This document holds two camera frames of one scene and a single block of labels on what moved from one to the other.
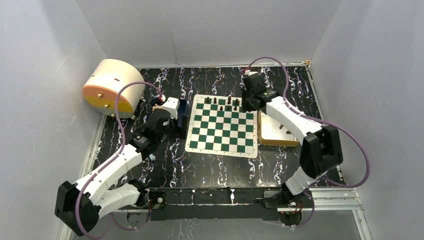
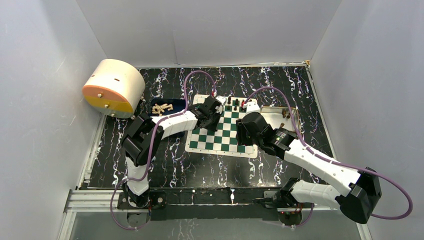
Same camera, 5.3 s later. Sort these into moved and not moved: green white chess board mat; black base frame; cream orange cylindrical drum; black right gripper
Moved: black right gripper
Not moved: black base frame; cream orange cylindrical drum; green white chess board mat
